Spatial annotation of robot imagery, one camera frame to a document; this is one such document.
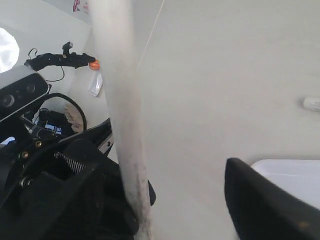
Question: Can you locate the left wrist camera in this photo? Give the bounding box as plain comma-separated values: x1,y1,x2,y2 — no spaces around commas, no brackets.
0,65,50,122

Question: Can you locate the orange capped clear bottle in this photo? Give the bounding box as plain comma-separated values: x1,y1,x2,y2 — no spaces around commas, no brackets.
88,60,101,71

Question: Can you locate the white rectangular plastic tray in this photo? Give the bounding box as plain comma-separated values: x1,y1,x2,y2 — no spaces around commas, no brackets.
251,159,320,209

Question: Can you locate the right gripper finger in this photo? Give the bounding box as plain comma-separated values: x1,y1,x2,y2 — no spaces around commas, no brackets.
224,158,320,240

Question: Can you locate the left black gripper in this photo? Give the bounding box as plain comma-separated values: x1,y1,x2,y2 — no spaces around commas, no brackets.
0,120,142,240

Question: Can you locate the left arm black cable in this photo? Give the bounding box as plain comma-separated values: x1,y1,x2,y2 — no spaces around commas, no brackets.
22,48,88,141

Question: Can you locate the white wooden drumstick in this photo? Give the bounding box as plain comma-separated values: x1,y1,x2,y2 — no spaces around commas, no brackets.
88,0,154,240
302,97,320,112

